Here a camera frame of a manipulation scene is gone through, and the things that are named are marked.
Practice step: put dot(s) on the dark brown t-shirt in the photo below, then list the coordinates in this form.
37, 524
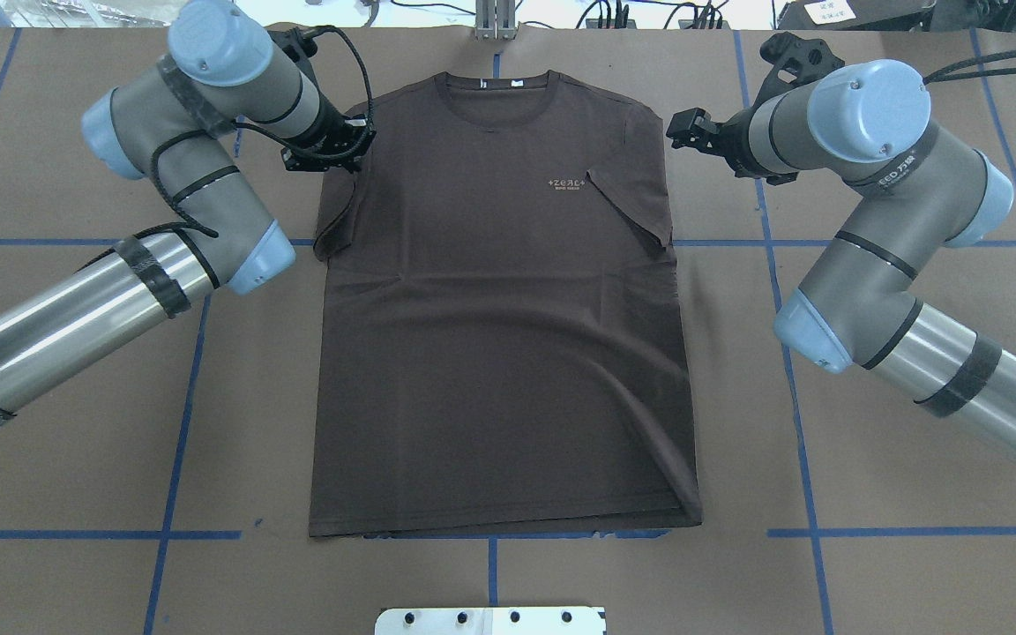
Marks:
502, 338

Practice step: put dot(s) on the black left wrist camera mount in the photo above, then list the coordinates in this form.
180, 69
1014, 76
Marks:
298, 44

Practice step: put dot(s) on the black box with label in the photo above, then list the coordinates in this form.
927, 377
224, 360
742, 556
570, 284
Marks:
869, 16

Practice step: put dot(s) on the aluminium frame post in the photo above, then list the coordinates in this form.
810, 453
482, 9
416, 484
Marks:
496, 20

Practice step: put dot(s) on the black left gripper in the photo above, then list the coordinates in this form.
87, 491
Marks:
324, 130

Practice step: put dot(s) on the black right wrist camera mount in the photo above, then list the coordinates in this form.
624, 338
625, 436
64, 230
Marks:
795, 62

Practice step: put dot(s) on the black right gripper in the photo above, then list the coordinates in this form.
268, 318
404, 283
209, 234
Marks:
731, 141

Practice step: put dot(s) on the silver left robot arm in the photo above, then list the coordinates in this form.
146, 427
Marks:
305, 88

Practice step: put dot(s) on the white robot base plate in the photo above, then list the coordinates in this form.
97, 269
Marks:
493, 620

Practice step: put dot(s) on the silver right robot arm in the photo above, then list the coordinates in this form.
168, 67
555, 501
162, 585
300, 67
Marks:
921, 189

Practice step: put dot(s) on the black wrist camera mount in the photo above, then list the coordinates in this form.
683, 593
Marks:
298, 44
795, 62

